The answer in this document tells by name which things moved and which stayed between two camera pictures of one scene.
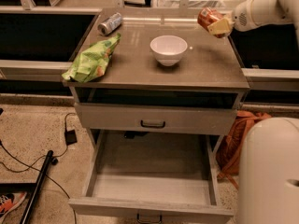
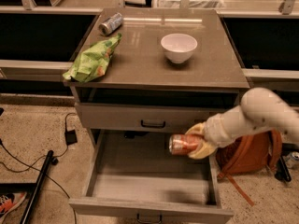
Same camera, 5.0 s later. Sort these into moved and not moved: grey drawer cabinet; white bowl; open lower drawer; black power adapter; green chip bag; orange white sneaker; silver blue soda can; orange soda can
Moved: white bowl; orange soda can
Not moved: open lower drawer; silver blue soda can; green chip bag; black power adapter; orange white sneaker; grey drawer cabinet
